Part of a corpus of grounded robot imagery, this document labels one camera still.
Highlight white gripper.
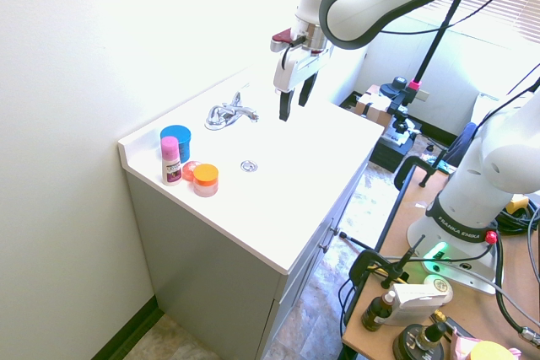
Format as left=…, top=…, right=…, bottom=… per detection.
left=273, top=45, right=334, bottom=121

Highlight chrome sink faucet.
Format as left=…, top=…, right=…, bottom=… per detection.
left=204, top=91, right=261, bottom=131

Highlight cardboard box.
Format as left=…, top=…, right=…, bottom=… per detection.
left=353, top=84, right=402, bottom=127

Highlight white vanity countertop with sink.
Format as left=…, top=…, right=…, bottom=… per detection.
left=117, top=65, right=386, bottom=275

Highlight black equipment case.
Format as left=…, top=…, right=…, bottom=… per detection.
left=369, top=117, right=423, bottom=174

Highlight orange lidded clear jar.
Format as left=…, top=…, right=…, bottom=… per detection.
left=192, top=164, right=220, bottom=198

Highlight blue lidded jar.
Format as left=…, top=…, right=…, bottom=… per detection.
left=159, top=124, right=193, bottom=164

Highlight small red translucent jar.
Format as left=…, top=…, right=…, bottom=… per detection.
left=181, top=160, right=203, bottom=182

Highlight black C-clamp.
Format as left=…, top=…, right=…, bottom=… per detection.
left=348, top=235, right=426, bottom=293
left=394, top=156, right=437, bottom=192

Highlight white bottle with pink cap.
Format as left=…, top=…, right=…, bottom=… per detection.
left=160, top=136, right=182, bottom=187

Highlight grey vanity cabinet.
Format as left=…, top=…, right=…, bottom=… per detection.
left=125, top=148, right=376, bottom=360

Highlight wooden work table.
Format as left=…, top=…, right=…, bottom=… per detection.
left=341, top=163, right=540, bottom=360

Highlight brown dropper bottle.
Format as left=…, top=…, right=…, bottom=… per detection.
left=361, top=291, right=397, bottom=333

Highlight window blinds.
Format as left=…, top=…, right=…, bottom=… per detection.
left=417, top=0, right=540, bottom=43

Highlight white round container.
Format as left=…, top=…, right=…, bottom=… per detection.
left=421, top=274, right=454, bottom=300

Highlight white rectangular bottle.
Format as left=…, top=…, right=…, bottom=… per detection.
left=386, top=283, right=449, bottom=327

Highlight black round container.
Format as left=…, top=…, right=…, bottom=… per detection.
left=392, top=320, right=449, bottom=360

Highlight pink plastic bag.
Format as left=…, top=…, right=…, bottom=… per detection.
left=450, top=326, right=522, bottom=360

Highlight yellow lidded container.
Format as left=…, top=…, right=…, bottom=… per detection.
left=466, top=340, right=516, bottom=360

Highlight red and grey wrist camera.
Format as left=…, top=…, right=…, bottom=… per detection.
left=270, top=27, right=305, bottom=53

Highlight black camera stand pole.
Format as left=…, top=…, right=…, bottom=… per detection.
left=407, top=0, right=467, bottom=95

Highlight yellow and black cable coil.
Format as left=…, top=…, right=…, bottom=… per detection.
left=494, top=194, right=540, bottom=237

